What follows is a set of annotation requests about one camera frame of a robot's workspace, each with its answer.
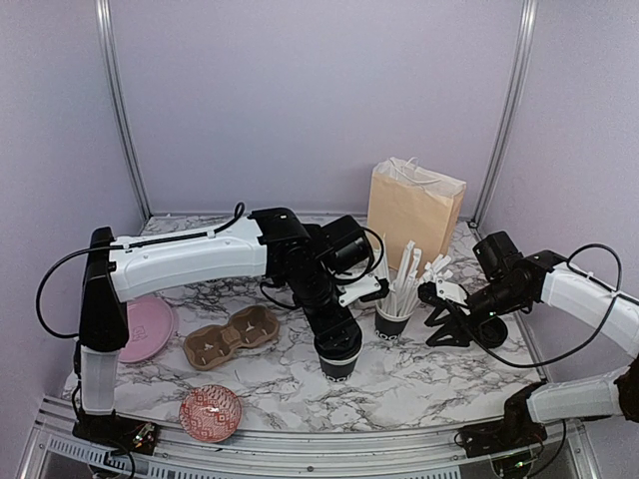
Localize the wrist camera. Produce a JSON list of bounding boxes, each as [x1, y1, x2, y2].
[[430, 278, 468, 306], [337, 273, 389, 307]]

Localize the aluminium front frame rail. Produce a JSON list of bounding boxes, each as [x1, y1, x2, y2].
[[16, 396, 602, 478]]

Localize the left aluminium corner post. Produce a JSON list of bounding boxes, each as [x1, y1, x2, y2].
[[95, 0, 152, 222]]

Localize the white wrapped straws bundle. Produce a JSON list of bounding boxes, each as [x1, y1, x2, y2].
[[373, 237, 452, 317]]

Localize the red patterned bowl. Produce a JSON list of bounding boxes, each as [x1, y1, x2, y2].
[[179, 385, 243, 443]]

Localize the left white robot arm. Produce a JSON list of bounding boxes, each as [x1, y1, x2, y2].
[[50, 205, 385, 444]]

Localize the brown paper takeout bag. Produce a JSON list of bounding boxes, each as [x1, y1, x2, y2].
[[367, 157, 466, 269]]

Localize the right aluminium corner post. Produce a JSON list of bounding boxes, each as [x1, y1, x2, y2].
[[470, 0, 539, 229]]

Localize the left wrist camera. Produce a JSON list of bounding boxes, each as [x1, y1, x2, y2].
[[337, 273, 389, 307]]

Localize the black cup holding straws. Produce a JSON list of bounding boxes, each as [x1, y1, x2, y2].
[[374, 300, 413, 341]]

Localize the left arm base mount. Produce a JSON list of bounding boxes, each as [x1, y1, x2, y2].
[[73, 405, 159, 456]]

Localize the single black paper cup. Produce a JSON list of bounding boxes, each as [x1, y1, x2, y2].
[[319, 347, 361, 383]]

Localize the stack of black cup lids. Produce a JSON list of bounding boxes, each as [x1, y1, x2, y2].
[[475, 316, 508, 349]]

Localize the pink plastic plate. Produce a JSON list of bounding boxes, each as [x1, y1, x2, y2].
[[119, 295, 176, 364]]

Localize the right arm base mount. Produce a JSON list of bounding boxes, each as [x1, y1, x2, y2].
[[455, 419, 547, 458]]

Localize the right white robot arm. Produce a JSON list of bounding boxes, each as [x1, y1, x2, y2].
[[418, 231, 638, 447]]

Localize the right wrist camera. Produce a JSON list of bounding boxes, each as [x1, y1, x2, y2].
[[430, 278, 468, 306]]

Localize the brown cardboard cup carrier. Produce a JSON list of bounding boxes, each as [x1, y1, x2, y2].
[[183, 305, 280, 371]]

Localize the aluminium corner post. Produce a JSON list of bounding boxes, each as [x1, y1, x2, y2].
[[470, 0, 539, 229], [95, 0, 152, 222]]

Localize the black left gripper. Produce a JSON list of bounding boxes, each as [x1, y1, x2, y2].
[[287, 263, 362, 351]]

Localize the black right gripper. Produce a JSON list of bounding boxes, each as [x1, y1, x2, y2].
[[424, 277, 527, 347]]

